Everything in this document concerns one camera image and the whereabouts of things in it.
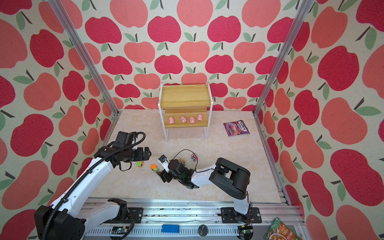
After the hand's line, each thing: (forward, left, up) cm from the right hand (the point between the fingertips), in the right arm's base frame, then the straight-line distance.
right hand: (163, 166), depth 86 cm
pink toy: (+25, -1, +13) cm, 28 cm away
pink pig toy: (+30, -19, +13) cm, 37 cm away
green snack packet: (-24, -60, -4) cm, 65 cm away
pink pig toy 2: (+27, -14, +12) cm, 33 cm away
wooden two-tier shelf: (+24, -12, +27) cm, 38 cm away
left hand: (+2, +9, +10) cm, 13 cm away
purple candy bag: (+36, -45, -3) cm, 58 cm away
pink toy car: (+9, -17, -3) cm, 20 cm away
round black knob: (-28, -25, +4) cm, 38 cm away
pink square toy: (+27, -9, +12) cm, 31 cm away
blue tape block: (-28, -9, -4) cm, 30 cm away
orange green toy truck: (0, +6, -3) cm, 7 cm away
